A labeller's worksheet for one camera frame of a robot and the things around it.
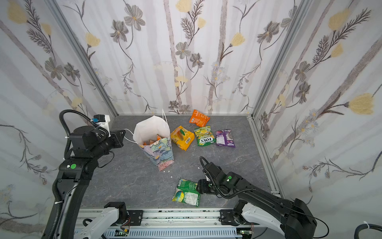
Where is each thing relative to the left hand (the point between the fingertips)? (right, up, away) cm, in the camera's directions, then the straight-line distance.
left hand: (126, 130), depth 66 cm
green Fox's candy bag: (+39, -5, +38) cm, 54 cm away
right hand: (+34, -31, +11) cm, 48 cm away
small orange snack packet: (+35, +9, +49) cm, 60 cm away
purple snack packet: (+52, -6, +38) cm, 65 cm away
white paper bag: (+4, -4, +29) cm, 29 cm away
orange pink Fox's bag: (+3, -8, +27) cm, 28 cm away
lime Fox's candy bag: (+27, -34, +14) cm, 46 cm away
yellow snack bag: (+23, -6, +33) cm, 41 cm away
